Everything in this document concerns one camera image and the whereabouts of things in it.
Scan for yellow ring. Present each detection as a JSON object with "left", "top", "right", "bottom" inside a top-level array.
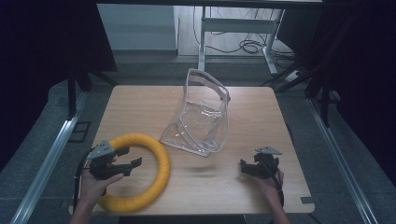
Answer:
[{"left": 97, "top": 133, "right": 172, "bottom": 215}]

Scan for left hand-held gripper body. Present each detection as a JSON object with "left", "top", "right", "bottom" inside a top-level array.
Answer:
[{"left": 86, "top": 139, "right": 133, "bottom": 181}]

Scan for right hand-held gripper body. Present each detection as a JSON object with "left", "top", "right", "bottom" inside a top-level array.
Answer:
[{"left": 252, "top": 146, "right": 283, "bottom": 180}]

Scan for person's right hand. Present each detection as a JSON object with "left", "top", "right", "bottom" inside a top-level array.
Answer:
[{"left": 254, "top": 167, "right": 285, "bottom": 203}]

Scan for white power strip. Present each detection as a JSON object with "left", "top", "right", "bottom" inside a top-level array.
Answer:
[{"left": 283, "top": 69, "right": 304, "bottom": 84}]

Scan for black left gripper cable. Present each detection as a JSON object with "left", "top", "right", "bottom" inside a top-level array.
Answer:
[{"left": 72, "top": 147, "right": 96, "bottom": 213}]

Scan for black floor cables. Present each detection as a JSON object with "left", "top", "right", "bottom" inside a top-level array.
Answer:
[{"left": 191, "top": 6, "right": 297, "bottom": 64}]

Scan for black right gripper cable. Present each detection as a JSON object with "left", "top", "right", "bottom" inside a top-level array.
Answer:
[{"left": 262, "top": 160, "right": 286, "bottom": 209}]

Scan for dark curtain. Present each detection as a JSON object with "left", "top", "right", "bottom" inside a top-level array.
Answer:
[
  {"left": 317, "top": 0, "right": 396, "bottom": 189},
  {"left": 0, "top": 0, "right": 119, "bottom": 173}
]

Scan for person's left hand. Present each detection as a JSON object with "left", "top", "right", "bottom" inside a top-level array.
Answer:
[{"left": 78, "top": 156, "right": 125, "bottom": 207}]

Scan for aluminium rail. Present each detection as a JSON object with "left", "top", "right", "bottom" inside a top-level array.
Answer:
[
  {"left": 8, "top": 90, "right": 92, "bottom": 224},
  {"left": 305, "top": 95, "right": 380, "bottom": 224}
]

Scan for white metal desk frame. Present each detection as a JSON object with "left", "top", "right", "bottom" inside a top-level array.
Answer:
[{"left": 197, "top": 5, "right": 286, "bottom": 76}]

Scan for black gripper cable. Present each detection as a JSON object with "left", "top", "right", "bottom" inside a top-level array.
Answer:
[
  {"left": 72, "top": 147, "right": 96, "bottom": 213},
  {"left": 262, "top": 160, "right": 286, "bottom": 209}
]

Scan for black metal stand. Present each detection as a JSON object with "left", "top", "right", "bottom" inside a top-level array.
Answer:
[
  {"left": 66, "top": 68, "right": 120, "bottom": 119},
  {"left": 261, "top": 59, "right": 341, "bottom": 129}
]

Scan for clear plastic bag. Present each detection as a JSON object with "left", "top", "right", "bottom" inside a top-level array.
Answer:
[{"left": 159, "top": 67, "right": 232, "bottom": 159}]

